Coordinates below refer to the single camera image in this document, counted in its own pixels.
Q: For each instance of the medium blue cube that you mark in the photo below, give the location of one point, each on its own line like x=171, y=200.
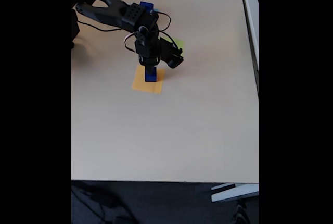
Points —
x=151, y=78

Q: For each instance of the orange paper square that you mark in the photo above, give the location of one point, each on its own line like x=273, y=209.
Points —
x=139, y=83

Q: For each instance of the green paper square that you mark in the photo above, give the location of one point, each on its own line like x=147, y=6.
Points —
x=179, y=43

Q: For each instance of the blue paper square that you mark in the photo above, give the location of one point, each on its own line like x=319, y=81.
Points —
x=156, y=10

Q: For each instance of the large blue cube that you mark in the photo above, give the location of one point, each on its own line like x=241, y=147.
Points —
x=147, y=5

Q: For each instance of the white neighbouring desk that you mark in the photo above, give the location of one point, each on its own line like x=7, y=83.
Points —
x=253, y=26

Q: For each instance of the white table foot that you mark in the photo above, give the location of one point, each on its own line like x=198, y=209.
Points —
x=234, y=192

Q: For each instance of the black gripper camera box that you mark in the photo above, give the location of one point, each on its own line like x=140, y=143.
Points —
x=173, y=57

